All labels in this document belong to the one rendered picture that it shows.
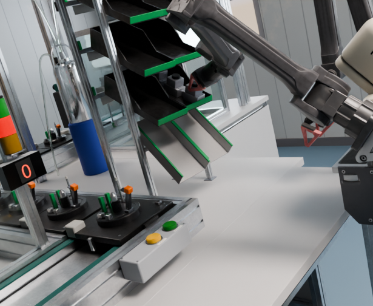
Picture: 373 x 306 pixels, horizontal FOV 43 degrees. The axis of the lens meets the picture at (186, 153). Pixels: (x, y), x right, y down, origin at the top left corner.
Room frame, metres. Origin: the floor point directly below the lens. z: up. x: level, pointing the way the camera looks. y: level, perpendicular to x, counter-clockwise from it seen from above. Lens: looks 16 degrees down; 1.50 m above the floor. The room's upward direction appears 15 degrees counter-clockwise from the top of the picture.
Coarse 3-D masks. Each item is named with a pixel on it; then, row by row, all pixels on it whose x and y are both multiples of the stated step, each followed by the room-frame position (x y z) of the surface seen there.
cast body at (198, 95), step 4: (188, 84) 1.62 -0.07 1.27; (192, 84) 1.61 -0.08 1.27; (196, 84) 1.61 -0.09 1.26; (184, 92) 1.63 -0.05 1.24; (188, 92) 1.62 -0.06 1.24; (192, 92) 1.61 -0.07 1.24; (196, 92) 1.60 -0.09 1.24; (200, 92) 1.62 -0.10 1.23; (184, 96) 1.64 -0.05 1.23; (188, 96) 1.62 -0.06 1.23; (192, 96) 1.61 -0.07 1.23; (196, 96) 1.61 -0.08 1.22; (200, 96) 1.61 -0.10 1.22; (204, 96) 1.63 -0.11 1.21; (188, 100) 1.63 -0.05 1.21; (192, 100) 1.62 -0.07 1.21; (196, 100) 1.60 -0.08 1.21
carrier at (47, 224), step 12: (60, 192) 1.51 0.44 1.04; (60, 204) 1.55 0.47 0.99; (72, 204) 1.52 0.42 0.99; (84, 204) 1.49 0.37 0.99; (96, 204) 1.51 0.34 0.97; (48, 216) 1.48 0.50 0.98; (60, 216) 1.45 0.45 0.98; (72, 216) 1.45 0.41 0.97; (84, 216) 1.43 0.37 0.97; (48, 228) 1.40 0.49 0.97; (60, 228) 1.38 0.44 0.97
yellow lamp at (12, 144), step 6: (0, 138) 1.26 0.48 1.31; (6, 138) 1.26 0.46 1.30; (12, 138) 1.26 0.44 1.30; (18, 138) 1.28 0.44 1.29; (6, 144) 1.26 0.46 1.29; (12, 144) 1.26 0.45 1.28; (18, 144) 1.27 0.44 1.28; (6, 150) 1.26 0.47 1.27; (12, 150) 1.26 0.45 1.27; (18, 150) 1.27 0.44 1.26
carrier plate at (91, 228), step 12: (144, 204) 1.39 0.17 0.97; (168, 204) 1.34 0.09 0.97; (144, 216) 1.30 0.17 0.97; (84, 228) 1.32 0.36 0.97; (96, 228) 1.30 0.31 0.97; (108, 228) 1.28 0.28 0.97; (120, 228) 1.25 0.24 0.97; (132, 228) 1.23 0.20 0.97; (96, 240) 1.25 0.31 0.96; (108, 240) 1.21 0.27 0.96; (120, 240) 1.18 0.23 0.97
